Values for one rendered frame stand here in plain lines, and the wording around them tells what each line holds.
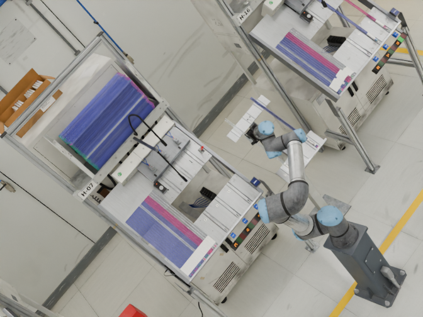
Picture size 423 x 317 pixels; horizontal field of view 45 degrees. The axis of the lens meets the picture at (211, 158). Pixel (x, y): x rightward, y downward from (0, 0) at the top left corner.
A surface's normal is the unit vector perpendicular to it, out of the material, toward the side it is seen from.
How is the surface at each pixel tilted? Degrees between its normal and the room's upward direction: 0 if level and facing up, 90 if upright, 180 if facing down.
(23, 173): 90
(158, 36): 90
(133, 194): 43
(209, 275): 90
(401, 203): 0
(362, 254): 90
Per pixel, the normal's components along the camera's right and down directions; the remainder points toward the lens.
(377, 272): 0.65, 0.15
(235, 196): -0.02, -0.25
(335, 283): -0.54, -0.60
